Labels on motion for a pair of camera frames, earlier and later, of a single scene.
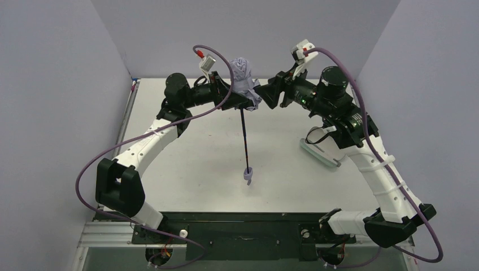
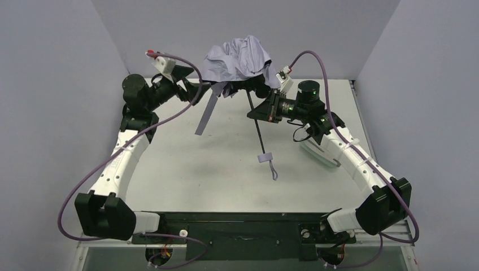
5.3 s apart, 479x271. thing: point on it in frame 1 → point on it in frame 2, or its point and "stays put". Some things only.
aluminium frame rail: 110,234 stays put
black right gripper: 282,89 → 270,108
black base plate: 243,236 stays put
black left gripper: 226,94 → 179,80
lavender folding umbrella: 247,92 → 229,69
